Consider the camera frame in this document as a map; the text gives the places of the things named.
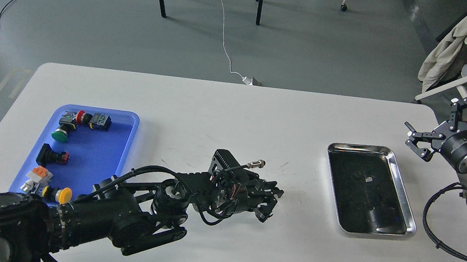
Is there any green push button switch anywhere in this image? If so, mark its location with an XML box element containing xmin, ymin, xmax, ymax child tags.
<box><xmin>51</xmin><ymin>111</ymin><xmax>78</xmax><ymax>143</ymax></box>

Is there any red push button switch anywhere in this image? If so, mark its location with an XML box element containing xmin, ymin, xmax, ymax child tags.
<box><xmin>74</xmin><ymin>110</ymin><xmax>112</xmax><ymax>132</ymax></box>

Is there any yellow push button switch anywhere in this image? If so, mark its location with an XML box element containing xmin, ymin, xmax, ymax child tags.
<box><xmin>41</xmin><ymin>185</ymin><xmax>73</xmax><ymax>204</ymax></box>

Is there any orange grey contact block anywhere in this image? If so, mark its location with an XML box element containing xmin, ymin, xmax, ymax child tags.
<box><xmin>19</xmin><ymin>165</ymin><xmax>54</xmax><ymax>196</ymax></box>

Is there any blue plastic tray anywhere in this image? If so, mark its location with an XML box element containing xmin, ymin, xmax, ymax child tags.
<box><xmin>9</xmin><ymin>104</ymin><xmax>140</xmax><ymax>198</ymax></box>

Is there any silver metal tray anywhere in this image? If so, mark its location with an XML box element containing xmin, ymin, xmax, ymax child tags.
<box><xmin>327</xmin><ymin>143</ymin><xmax>417</xmax><ymax>239</ymax></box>

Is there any white cable on floor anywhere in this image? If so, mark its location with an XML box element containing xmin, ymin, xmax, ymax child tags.
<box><xmin>172</xmin><ymin>0</ymin><xmax>270</xmax><ymax>87</ymax></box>

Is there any black robot arm image left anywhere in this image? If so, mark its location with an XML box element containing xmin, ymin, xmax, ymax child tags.
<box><xmin>0</xmin><ymin>149</ymin><xmax>284</xmax><ymax>262</ymax></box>

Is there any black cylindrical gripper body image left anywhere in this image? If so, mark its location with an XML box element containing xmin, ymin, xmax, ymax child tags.
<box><xmin>212</xmin><ymin>174</ymin><xmax>266</xmax><ymax>219</ymax></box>

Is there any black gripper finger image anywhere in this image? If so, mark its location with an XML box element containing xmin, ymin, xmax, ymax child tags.
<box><xmin>404</xmin><ymin>121</ymin><xmax>447</xmax><ymax>163</ymax></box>
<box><xmin>247</xmin><ymin>178</ymin><xmax>284</xmax><ymax>198</ymax></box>
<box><xmin>447</xmin><ymin>97</ymin><xmax>467</xmax><ymax>132</ymax></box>
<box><xmin>251</xmin><ymin>195</ymin><xmax>278</xmax><ymax>223</ymax></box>

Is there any black switch with red tip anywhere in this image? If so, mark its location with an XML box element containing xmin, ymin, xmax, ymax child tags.
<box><xmin>35</xmin><ymin>143</ymin><xmax>70</xmax><ymax>167</ymax></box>

